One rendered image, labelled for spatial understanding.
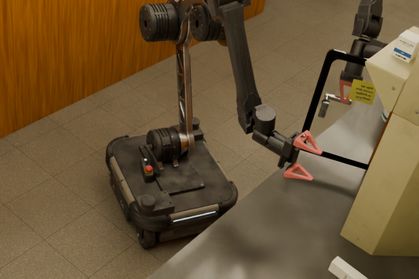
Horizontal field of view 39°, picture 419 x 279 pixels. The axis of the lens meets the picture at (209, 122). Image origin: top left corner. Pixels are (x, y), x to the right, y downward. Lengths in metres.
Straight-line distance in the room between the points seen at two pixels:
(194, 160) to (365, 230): 1.42
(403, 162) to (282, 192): 0.46
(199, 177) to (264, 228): 1.16
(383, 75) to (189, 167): 1.60
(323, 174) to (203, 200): 0.92
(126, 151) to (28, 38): 0.79
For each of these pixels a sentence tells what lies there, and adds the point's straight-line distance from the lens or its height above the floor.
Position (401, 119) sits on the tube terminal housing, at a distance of 1.59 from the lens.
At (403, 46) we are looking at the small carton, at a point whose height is 1.55.
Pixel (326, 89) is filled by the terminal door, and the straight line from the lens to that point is 1.91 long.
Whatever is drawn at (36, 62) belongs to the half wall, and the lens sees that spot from 3.37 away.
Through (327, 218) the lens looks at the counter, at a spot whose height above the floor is 0.94.
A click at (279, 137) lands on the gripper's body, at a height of 1.23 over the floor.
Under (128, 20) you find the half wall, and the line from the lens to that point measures 3.76.
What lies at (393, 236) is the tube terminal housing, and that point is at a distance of 1.83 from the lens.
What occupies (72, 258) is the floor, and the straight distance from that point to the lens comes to 2.87.
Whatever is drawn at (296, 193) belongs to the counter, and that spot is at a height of 0.94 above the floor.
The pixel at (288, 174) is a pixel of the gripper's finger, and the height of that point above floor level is 1.15.
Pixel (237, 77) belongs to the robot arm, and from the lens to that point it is 1.69.
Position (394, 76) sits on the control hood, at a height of 1.51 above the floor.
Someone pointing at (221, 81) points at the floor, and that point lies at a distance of 4.12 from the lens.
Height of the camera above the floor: 2.23
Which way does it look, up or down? 37 degrees down
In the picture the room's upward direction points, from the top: 11 degrees clockwise
